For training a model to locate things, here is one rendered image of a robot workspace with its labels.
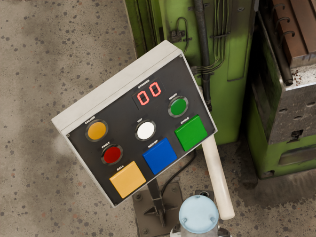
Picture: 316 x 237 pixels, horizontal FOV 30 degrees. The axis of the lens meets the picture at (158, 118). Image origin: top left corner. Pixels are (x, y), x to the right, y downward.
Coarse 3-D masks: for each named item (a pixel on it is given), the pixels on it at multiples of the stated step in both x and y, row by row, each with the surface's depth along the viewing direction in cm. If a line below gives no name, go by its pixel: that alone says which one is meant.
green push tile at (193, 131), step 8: (192, 120) 148; (200, 120) 149; (184, 128) 148; (192, 128) 149; (200, 128) 151; (176, 136) 149; (184, 136) 149; (192, 136) 150; (200, 136) 152; (184, 144) 150; (192, 144) 152
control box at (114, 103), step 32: (160, 64) 137; (96, 96) 138; (128, 96) 136; (160, 96) 141; (192, 96) 146; (64, 128) 133; (128, 128) 140; (160, 128) 145; (96, 160) 140; (128, 160) 145
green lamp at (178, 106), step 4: (176, 100) 143; (180, 100) 144; (184, 100) 144; (172, 104) 143; (176, 104) 144; (180, 104) 144; (184, 104) 145; (172, 108) 144; (176, 108) 144; (180, 108) 145; (184, 108) 146; (172, 112) 144; (176, 112) 145; (180, 112) 145
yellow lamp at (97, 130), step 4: (96, 124) 135; (100, 124) 135; (92, 128) 135; (96, 128) 135; (100, 128) 136; (104, 128) 136; (88, 132) 135; (92, 132) 135; (96, 132) 136; (100, 132) 136; (104, 132) 137; (92, 136) 136; (96, 136) 136; (100, 136) 137
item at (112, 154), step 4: (112, 148) 140; (116, 148) 141; (108, 152) 140; (112, 152) 141; (116, 152) 141; (120, 152) 142; (104, 156) 140; (108, 156) 140; (112, 156) 141; (116, 156) 142; (108, 160) 141; (112, 160) 142; (116, 160) 142
